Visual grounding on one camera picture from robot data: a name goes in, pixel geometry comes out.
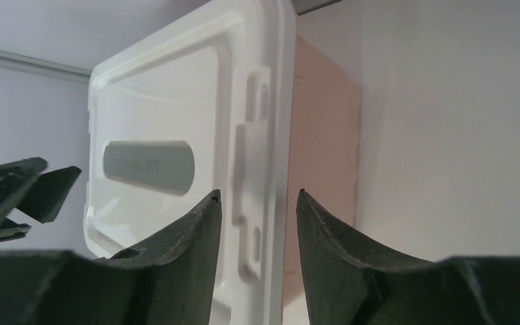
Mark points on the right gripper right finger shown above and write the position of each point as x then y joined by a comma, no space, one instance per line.
349,278

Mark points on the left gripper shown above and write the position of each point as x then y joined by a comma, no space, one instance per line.
42,201

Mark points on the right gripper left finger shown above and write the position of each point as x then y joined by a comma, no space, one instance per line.
167,278

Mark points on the pink plastic bin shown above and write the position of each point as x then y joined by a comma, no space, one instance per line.
324,140

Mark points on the white plastic bin lid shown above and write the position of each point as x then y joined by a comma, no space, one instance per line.
202,104

